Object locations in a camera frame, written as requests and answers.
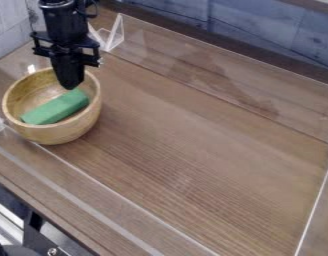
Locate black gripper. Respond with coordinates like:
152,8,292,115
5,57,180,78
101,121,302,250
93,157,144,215
30,31,101,89

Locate green rectangular block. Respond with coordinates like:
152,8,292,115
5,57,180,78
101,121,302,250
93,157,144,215
20,89,89,125

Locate wooden bowl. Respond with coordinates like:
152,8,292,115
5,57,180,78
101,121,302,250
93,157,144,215
2,68,101,145

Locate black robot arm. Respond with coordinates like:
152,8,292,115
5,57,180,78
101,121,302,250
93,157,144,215
30,0,100,90

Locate clear acrylic corner bracket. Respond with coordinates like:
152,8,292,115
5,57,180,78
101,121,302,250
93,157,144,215
88,14,125,52

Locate clear acrylic front wall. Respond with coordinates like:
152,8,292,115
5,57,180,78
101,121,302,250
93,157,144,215
0,124,219,256

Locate black metal table frame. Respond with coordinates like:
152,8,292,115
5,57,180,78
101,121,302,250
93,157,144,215
22,211,72,256

